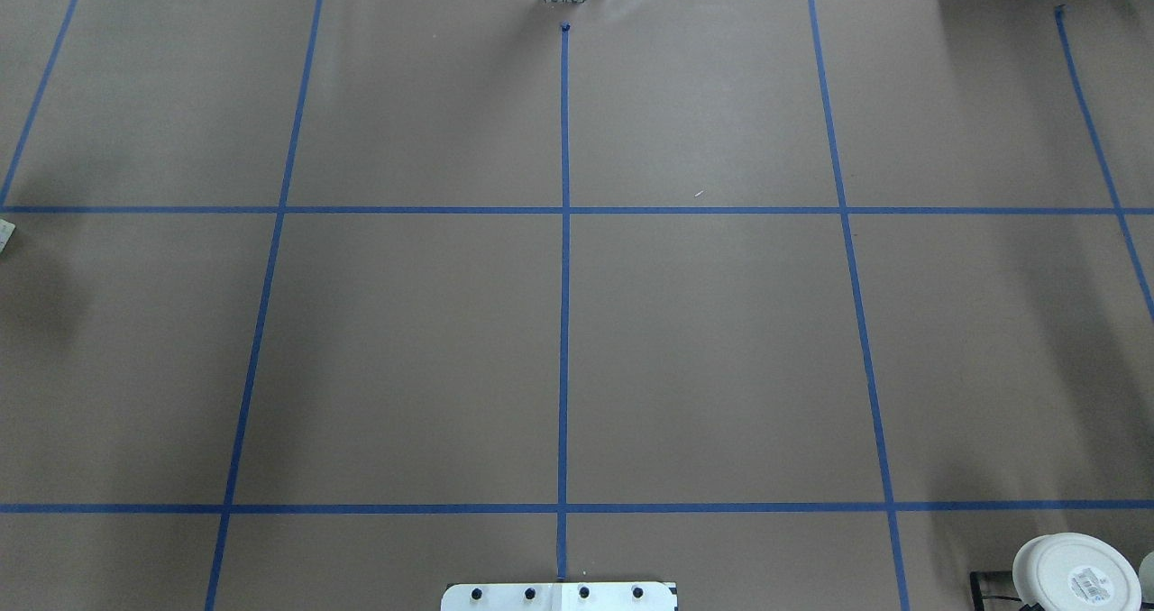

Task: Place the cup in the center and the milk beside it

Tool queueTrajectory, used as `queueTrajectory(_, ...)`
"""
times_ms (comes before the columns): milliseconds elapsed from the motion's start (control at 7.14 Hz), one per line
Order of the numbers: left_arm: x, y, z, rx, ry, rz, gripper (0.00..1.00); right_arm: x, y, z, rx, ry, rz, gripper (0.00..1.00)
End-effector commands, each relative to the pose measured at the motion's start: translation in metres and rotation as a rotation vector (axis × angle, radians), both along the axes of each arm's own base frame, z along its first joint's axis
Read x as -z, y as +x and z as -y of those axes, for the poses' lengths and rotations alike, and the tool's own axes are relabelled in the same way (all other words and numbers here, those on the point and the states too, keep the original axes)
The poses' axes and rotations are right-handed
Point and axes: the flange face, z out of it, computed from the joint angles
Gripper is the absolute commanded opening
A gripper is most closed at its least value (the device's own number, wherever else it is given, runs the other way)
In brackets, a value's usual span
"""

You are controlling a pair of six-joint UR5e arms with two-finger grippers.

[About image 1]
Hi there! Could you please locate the white mug on rack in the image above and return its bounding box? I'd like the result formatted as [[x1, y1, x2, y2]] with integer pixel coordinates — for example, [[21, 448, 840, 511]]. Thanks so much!
[[1012, 532, 1142, 610]]

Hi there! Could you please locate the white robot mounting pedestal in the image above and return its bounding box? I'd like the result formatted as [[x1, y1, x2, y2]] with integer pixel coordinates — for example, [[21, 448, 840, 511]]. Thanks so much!
[[440, 581, 680, 610]]

